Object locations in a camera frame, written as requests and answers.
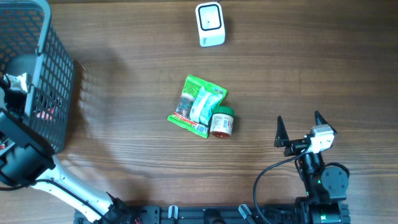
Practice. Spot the grey plastic basket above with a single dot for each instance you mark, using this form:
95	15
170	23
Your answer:
30	44

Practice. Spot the white barcode scanner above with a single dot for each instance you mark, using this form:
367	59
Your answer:
210	23

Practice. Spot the green lid jar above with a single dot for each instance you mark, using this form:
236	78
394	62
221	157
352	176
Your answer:
222	122

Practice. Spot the light blue wipes packet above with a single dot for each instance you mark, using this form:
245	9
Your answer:
203	106

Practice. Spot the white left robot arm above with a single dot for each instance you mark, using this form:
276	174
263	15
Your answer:
32	162

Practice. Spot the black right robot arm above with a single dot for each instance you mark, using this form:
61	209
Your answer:
325	183

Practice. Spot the small red carton box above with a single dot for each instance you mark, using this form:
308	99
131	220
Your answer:
50	111

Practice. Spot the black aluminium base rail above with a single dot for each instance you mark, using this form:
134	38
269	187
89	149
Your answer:
160	215

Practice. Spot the green snack bag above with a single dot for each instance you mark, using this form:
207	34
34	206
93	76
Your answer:
181	116

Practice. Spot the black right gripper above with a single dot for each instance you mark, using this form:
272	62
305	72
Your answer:
282	140

